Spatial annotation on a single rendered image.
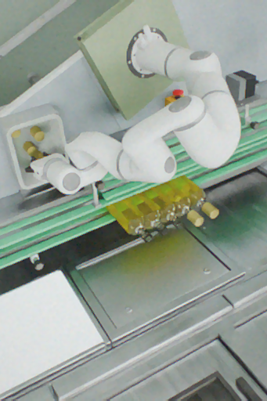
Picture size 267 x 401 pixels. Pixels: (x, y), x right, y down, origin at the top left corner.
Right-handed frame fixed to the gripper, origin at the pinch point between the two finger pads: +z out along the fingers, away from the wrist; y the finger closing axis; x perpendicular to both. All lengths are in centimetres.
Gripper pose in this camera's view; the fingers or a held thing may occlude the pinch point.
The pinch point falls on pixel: (41, 159)
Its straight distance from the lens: 143.8
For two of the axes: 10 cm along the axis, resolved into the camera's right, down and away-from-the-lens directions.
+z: -4.2, -2.8, 8.7
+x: -2.4, -8.9, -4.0
